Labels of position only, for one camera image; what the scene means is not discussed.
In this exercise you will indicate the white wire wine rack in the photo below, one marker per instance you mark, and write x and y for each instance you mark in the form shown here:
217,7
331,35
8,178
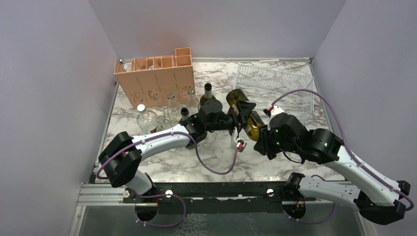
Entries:
262,86

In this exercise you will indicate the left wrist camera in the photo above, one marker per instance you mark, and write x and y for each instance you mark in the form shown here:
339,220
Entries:
236,142

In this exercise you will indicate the green wine bottle silver neck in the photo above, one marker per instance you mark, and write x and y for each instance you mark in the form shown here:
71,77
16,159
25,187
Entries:
207,94

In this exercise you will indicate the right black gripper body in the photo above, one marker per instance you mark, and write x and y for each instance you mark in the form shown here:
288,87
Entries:
271,143

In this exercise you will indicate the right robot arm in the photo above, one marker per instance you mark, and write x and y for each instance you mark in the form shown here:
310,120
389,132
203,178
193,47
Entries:
376,197

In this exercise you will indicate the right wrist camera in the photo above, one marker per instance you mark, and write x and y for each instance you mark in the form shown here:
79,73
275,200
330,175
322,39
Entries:
273,111

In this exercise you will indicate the green Primitivo wine bottle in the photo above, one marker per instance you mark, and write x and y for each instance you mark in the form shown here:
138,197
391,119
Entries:
184,112

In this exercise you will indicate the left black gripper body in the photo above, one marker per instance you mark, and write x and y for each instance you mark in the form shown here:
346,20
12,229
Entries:
238,121

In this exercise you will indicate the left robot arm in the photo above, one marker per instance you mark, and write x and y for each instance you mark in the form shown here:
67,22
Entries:
121,158

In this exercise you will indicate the clear bottle silver cap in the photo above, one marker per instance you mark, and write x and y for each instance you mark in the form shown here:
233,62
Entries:
146,120

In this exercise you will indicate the small clear glass bottle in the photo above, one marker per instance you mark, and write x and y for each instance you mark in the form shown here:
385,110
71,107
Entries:
162,124

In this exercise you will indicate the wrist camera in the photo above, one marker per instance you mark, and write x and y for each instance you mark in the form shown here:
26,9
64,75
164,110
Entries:
273,111
236,142

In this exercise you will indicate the peach plastic crate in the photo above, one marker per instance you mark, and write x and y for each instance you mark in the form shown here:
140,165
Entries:
150,80

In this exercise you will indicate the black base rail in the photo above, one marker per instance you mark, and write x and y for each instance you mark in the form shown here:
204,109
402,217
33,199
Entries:
196,197

